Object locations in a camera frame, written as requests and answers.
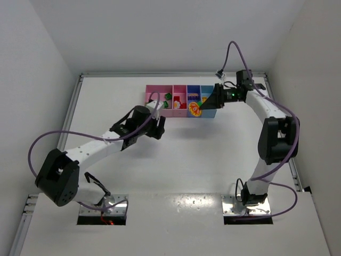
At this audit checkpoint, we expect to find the purple lego brick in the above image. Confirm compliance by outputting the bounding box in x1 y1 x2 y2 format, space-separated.
188 93 200 101

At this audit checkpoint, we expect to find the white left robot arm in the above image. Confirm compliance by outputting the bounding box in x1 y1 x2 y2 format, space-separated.
35 106 166 211

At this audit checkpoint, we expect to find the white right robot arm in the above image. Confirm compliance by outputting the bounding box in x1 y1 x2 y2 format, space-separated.
200 70 299 205

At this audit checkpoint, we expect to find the pink and blue sorting tray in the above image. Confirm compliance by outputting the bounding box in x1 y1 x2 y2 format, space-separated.
145 85 216 118

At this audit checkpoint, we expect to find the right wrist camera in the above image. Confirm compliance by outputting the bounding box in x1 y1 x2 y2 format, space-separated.
215 70 226 81

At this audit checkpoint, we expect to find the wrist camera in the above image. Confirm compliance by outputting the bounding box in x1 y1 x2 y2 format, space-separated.
215 70 226 81
145 100 164 113

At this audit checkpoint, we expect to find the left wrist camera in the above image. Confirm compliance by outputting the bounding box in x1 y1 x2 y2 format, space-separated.
145 100 164 113

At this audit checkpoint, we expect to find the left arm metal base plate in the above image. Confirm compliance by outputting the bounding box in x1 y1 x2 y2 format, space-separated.
79 194 128 217

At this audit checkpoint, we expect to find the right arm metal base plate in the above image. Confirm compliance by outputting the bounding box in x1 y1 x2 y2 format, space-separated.
221 194 271 217

